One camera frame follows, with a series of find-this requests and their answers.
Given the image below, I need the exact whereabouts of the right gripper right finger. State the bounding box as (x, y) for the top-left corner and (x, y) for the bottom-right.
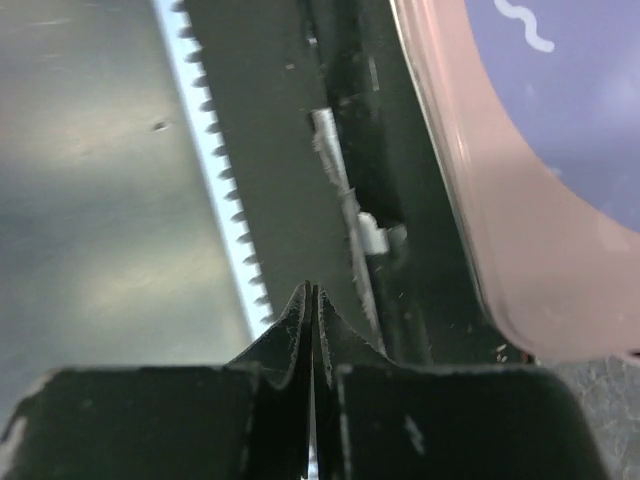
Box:
(312, 286), (398, 390)

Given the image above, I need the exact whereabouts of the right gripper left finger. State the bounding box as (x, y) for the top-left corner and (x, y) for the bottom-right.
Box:
(227, 282), (308, 390)

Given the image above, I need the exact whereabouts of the silver tin lid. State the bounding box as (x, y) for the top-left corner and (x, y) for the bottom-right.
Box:
(391, 1), (639, 360)

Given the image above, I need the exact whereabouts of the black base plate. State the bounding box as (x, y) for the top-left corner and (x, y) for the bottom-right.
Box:
(177, 1), (517, 364)

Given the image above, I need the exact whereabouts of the light blue cable duct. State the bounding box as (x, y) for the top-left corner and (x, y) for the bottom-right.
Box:
(152, 1), (273, 340)

